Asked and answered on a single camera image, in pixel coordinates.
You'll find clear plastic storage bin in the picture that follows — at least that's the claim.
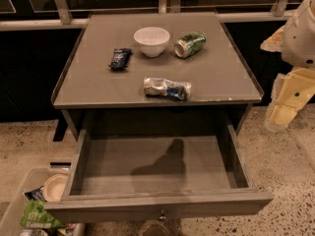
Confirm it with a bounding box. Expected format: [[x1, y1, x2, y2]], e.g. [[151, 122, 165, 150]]
[[0, 166, 86, 236]]

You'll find metal window railing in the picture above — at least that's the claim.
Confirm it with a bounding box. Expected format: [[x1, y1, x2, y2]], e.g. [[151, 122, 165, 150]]
[[0, 0, 302, 30]]

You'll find dark snack bag in bin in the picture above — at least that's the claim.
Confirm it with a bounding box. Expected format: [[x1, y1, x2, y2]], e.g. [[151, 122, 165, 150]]
[[23, 186, 45, 202]]

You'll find grey cabinet with flat top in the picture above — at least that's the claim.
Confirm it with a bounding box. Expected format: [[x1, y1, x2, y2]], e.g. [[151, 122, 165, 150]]
[[52, 12, 262, 136]]

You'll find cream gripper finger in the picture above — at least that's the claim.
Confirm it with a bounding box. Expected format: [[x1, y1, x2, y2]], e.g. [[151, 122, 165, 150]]
[[260, 27, 284, 52], [265, 67, 315, 133]]

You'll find green chip bag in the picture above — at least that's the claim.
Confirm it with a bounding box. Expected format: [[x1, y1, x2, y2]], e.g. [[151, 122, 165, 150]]
[[20, 200, 64, 229]]

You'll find white paper bowl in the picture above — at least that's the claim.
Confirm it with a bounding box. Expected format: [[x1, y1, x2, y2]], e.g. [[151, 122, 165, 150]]
[[43, 174, 67, 202]]

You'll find open grey top drawer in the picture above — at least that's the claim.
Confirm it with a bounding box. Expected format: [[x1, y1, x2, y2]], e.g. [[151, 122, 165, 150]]
[[46, 126, 273, 222]]

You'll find dark blue snack packet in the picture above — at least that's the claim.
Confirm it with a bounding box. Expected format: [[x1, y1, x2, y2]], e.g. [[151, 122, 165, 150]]
[[109, 48, 133, 71]]

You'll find green soda can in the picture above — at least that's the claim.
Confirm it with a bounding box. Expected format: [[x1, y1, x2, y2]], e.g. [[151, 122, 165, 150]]
[[174, 31, 207, 59]]

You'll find metal drawer knob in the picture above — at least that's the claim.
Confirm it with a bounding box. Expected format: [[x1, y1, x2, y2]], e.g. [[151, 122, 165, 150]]
[[157, 209, 167, 221]]

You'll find white ceramic bowl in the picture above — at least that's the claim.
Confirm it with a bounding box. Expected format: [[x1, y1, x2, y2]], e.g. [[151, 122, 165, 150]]
[[134, 27, 170, 57]]

